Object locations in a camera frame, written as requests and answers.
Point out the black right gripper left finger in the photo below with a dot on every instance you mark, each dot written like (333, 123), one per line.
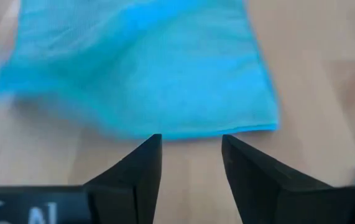
(127, 186)

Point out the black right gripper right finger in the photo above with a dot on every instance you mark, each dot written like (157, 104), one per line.
(258, 186)

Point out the blue microfiber towel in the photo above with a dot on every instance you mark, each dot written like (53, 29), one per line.
(149, 71)

